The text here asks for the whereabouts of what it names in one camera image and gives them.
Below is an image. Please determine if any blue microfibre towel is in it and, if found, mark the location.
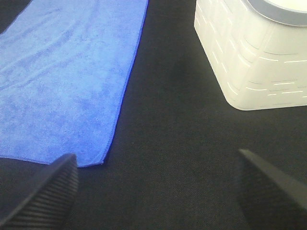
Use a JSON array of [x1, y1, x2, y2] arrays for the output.
[[0, 0, 148, 167]]

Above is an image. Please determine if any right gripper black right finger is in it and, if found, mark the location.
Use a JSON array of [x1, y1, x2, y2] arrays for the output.
[[236, 149, 307, 230]]

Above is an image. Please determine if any white translucent plastic basket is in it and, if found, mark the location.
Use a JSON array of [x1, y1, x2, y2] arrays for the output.
[[194, 0, 307, 111]]

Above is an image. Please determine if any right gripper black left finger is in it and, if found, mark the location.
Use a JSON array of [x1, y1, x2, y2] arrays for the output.
[[0, 154, 79, 230]]

